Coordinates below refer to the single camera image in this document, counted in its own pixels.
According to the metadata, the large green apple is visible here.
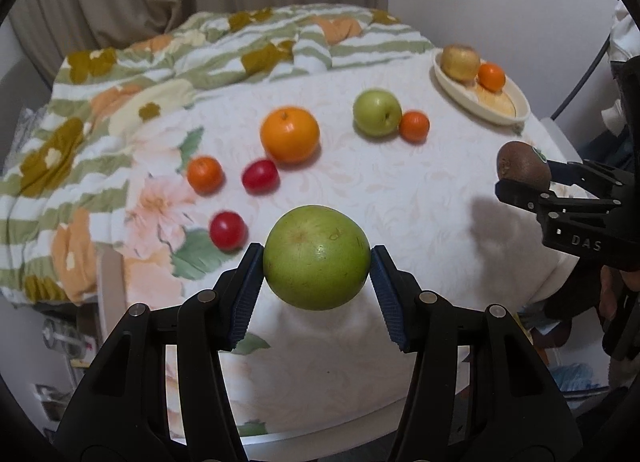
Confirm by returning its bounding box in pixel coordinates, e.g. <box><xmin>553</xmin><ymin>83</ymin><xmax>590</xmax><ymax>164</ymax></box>
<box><xmin>263</xmin><ymin>205</ymin><xmax>372</xmax><ymax>311</ymax></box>

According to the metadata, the brown kiwi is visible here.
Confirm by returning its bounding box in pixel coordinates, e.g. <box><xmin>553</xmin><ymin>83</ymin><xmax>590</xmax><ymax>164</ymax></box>
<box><xmin>496</xmin><ymin>141</ymin><xmax>552</xmax><ymax>191</ymax></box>

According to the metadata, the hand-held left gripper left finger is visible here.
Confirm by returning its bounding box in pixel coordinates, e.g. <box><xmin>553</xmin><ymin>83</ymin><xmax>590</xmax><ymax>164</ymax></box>
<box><xmin>52</xmin><ymin>242</ymin><xmax>264</xmax><ymax>462</ymax></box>

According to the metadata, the dark grey cable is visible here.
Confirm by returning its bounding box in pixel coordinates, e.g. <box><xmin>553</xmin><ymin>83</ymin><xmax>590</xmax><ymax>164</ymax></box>
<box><xmin>550</xmin><ymin>34</ymin><xmax>617</xmax><ymax>119</ymax></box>

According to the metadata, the yellow red apple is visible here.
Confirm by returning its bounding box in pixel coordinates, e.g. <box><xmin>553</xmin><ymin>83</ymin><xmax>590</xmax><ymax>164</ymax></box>
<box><xmin>441</xmin><ymin>44</ymin><xmax>481</xmax><ymax>81</ymax></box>

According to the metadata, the large orange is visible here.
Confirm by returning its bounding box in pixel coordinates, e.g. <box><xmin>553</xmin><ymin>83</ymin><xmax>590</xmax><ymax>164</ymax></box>
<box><xmin>260</xmin><ymin>106</ymin><xmax>321</xmax><ymax>165</ymax></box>

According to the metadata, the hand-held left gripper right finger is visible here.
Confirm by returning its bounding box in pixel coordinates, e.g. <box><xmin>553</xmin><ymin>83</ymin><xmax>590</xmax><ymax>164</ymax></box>
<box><xmin>370</xmin><ymin>244</ymin><xmax>583</xmax><ymax>462</ymax></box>

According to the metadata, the person's right hand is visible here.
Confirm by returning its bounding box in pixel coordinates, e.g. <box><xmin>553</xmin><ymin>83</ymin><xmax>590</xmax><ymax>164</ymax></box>
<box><xmin>599</xmin><ymin>266</ymin><xmax>622</xmax><ymax>323</ymax></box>

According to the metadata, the cream oval plate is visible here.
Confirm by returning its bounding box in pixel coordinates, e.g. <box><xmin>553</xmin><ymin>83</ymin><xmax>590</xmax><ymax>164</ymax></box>
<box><xmin>432</xmin><ymin>49</ymin><xmax>531</xmax><ymax>125</ymax></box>

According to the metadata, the blue plastic bag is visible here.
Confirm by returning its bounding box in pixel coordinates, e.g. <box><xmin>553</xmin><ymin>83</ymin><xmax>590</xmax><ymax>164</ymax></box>
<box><xmin>550</xmin><ymin>362</ymin><xmax>608</xmax><ymax>405</ymax></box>

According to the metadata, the small mandarin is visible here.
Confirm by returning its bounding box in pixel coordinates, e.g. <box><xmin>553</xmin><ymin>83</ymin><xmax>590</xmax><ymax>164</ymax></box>
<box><xmin>477</xmin><ymin>62</ymin><xmax>506</xmax><ymax>92</ymax></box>
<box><xmin>186</xmin><ymin>156</ymin><xmax>224</xmax><ymax>194</ymax></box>
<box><xmin>398</xmin><ymin>110</ymin><xmax>431</xmax><ymax>143</ymax></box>

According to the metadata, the red tomato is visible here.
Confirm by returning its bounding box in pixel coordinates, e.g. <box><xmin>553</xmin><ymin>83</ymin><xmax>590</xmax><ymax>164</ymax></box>
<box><xmin>242</xmin><ymin>159</ymin><xmax>279</xmax><ymax>193</ymax></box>
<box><xmin>209</xmin><ymin>211</ymin><xmax>247</xmax><ymax>251</ymax></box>

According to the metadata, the striped floral blanket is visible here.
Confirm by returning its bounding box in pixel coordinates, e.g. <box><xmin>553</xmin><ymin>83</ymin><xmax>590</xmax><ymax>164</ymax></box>
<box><xmin>0</xmin><ymin>4</ymin><xmax>436</xmax><ymax>305</ymax></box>

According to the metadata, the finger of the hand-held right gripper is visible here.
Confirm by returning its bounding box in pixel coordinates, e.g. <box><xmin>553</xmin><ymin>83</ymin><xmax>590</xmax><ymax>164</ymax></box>
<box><xmin>537</xmin><ymin>154</ymin><xmax>636</xmax><ymax>187</ymax></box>
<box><xmin>495</xmin><ymin>179</ymin><xmax>621</xmax><ymax>223</ymax></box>

